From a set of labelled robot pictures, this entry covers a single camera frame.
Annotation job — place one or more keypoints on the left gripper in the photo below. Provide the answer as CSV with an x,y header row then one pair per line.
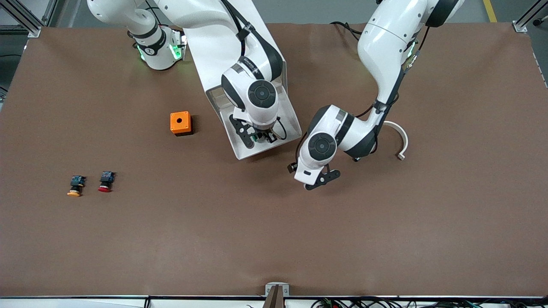
x,y
292,167

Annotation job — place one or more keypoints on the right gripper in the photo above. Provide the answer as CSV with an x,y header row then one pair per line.
x,y
266,137

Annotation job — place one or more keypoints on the green push button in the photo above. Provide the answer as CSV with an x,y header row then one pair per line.
x,y
255,137

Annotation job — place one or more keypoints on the white cabinet drawer tray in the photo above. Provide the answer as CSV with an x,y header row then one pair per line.
x,y
274,147

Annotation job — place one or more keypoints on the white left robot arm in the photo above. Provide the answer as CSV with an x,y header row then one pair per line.
x,y
385,47

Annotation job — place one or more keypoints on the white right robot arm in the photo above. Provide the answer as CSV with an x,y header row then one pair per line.
x,y
262,94

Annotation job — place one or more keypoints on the white drawer cabinet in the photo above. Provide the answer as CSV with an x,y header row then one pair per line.
x,y
205,55

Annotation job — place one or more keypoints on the red mushroom push button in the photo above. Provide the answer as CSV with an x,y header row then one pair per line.
x,y
105,188

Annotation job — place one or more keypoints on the yellow mushroom push button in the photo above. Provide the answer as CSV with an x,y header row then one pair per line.
x,y
74,193

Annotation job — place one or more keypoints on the brown table cover sheet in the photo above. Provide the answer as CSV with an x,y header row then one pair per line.
x,y
274,222

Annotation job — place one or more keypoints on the orange box with round hole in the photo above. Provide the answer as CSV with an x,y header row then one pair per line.
x,y
184,126

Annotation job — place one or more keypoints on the white curved pipe clamp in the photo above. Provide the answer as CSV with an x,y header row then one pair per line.
x,y
404,139

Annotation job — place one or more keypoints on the grey metal bracket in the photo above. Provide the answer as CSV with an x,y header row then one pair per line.
x,y
269,288

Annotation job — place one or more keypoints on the brown tapered post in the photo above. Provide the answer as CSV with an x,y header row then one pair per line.
x,y
274,299

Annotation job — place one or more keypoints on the aluminium frame profile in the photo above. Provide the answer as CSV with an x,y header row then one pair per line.
x,y
25,23
528,17

